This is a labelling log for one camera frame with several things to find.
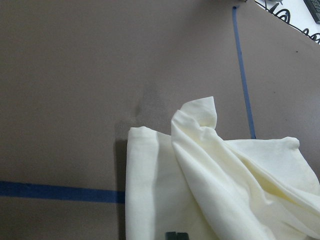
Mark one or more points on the black keyboard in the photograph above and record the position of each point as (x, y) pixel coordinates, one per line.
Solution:
(314, 9)

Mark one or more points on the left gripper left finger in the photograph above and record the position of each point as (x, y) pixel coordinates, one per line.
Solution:
(170, 236)

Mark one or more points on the cream long-sleeve cat shirt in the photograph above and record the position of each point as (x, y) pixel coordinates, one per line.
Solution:
(192, 181)

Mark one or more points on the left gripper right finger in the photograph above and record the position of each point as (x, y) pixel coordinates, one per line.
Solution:
(182, 236)

